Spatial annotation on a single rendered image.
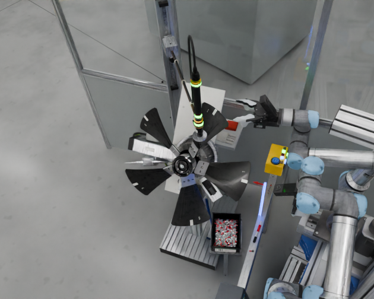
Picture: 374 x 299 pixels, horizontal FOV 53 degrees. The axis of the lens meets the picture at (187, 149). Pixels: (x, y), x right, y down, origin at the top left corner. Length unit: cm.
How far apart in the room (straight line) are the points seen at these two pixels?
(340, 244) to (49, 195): 284
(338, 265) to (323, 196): 22
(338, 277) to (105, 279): 216
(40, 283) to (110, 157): 127
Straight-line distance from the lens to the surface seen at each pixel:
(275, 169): 226
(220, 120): 195
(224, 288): 172
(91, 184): 361
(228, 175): 203
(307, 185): 135
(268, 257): 312
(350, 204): 135
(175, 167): 205
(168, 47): 218
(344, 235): 133
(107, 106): 328
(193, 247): 305
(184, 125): 228
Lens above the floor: 287
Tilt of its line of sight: 52 degrees down
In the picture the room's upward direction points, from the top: 7 degrees counter-clockwise
